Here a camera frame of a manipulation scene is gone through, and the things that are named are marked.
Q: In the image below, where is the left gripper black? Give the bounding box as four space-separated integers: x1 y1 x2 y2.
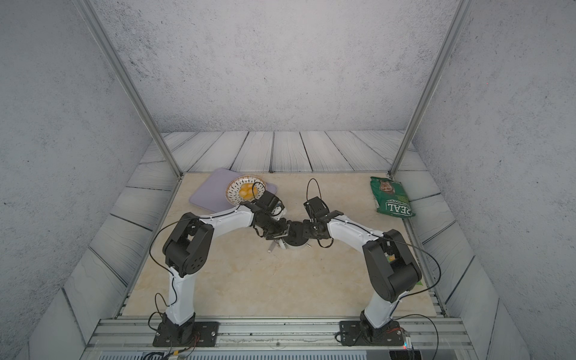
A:
261 214 299 241

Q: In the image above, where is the black round alarm clock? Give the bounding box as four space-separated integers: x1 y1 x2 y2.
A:
282 220 308 248

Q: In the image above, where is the small screwdriver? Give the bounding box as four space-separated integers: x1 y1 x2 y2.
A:
268 241 279 254

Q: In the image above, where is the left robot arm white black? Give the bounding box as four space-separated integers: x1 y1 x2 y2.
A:
163 203 290 326

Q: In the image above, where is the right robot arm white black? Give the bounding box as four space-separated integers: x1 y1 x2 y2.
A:
302 211 422 329

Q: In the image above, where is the yellow fruit in bowl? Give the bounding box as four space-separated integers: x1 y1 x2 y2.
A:
238 183 258 201

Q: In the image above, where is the patterned bowl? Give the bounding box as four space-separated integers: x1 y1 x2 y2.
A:
225 175 267 206

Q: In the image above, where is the purple mat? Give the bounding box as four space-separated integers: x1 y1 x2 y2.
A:
188 168 278 214

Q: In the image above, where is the green snack bag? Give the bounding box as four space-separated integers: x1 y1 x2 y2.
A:
370 176 416 218

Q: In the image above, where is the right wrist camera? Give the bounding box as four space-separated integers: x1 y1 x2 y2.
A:
304 196 330 221

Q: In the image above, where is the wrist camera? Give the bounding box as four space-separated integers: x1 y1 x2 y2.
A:
304 196 330 221
256 190 285 217

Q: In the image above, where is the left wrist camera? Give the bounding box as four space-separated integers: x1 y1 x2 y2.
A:
256 190 285 217

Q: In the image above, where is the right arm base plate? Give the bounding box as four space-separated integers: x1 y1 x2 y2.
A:
334 320 406 347

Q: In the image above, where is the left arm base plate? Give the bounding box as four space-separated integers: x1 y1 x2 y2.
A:
152 322 219 348

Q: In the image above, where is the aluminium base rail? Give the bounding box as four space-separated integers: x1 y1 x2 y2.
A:
82 316 477 359

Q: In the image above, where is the aluminium corner post right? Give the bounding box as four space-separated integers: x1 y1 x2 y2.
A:
388 0 473 177

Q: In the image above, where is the aluminium corner post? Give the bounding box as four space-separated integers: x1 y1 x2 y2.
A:
73 0 183 179
388 0 473 177

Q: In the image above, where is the aluminium corner post left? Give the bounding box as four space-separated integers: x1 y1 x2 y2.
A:
73 0 183 179

